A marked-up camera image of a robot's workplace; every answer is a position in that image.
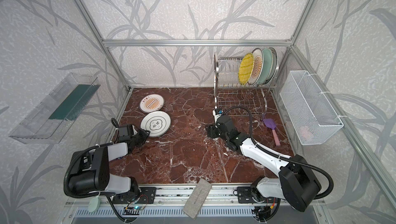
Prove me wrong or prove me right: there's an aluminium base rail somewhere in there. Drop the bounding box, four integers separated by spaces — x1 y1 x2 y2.
59 183 292 224

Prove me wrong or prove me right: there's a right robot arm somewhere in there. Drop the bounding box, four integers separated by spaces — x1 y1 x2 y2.
205 108 334 212

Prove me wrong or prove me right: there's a grey sponge block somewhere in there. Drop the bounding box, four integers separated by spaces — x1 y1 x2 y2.
183 179 212 219

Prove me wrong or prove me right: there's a steel dish rack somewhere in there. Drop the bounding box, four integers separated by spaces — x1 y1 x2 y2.
213 53 276 117

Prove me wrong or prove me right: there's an orange sunburst plate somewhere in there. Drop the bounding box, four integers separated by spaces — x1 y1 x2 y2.
139 94 165 113
247 48 263 85

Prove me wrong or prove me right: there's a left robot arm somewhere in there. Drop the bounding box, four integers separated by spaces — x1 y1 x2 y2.
64 118 151 202

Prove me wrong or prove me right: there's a dark green rimmed white plate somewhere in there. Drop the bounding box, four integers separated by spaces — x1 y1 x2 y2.
265 47 278 84

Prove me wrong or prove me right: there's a yellow green woven plate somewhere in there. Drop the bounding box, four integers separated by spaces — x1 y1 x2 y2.
238 53 254 85

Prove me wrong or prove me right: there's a white plate with green rim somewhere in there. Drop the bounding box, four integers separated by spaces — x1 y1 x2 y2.
140 111 171 137

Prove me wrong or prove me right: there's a pale green round gadget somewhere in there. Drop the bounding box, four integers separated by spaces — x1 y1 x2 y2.
87 197 101 213

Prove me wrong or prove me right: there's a light green flower plate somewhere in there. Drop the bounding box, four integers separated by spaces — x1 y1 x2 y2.
256 48 273 85

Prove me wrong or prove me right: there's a clear plastic wall shelf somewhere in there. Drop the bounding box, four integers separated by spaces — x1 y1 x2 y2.
9 73 101 144

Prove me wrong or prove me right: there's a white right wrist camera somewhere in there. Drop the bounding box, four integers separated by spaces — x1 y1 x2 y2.
212 108 223 124

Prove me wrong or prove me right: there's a white wire basket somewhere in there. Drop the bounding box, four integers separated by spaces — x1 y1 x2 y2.
280 70 344 146

